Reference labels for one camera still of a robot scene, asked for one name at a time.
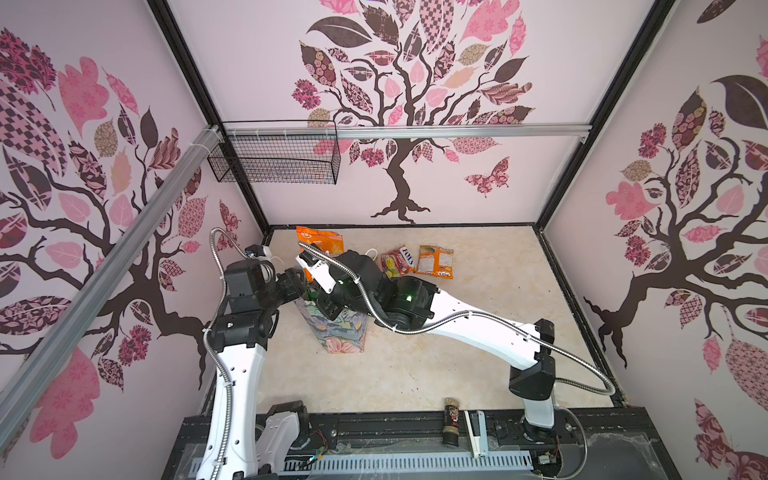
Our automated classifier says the floral paper gift bag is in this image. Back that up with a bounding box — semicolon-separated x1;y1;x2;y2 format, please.
294;270;369;354

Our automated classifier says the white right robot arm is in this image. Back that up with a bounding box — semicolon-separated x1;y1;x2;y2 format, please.
297;242;616;442

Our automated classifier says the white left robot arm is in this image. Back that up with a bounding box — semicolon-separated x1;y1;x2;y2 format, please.
196;247;306;479

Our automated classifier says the yellow-pink Fox's candy packet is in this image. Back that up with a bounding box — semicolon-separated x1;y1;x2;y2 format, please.
379;245;416;279

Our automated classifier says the small orange snack packet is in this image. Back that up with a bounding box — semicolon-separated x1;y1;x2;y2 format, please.
416;245;454;279

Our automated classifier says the brown cylindrical bottle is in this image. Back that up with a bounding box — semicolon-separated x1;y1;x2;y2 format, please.
442;398;460;447

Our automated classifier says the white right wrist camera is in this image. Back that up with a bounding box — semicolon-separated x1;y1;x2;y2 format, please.
296;250;337;294

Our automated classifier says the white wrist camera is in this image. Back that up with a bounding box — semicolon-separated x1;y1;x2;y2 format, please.
244;244;272;266
296;250;337;294

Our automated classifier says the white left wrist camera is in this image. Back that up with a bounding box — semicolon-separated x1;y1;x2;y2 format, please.
244;244;272;266

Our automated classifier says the black wire basket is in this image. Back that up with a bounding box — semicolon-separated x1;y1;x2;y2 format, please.
208;120;341;185

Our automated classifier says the aluminium rail back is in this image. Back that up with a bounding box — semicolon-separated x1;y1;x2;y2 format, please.
224;122;592;140

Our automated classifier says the aluminium rail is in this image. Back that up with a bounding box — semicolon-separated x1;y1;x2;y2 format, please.
1;125;222;447
224;122;592;140

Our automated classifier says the grey slotted cable duct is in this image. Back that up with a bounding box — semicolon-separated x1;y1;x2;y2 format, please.
187;449;535;479

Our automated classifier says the white clip bracket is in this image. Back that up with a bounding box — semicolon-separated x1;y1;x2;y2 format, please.
464;410;489;459

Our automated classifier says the aluminium rail left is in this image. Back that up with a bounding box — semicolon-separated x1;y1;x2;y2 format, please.
1;125;222;447

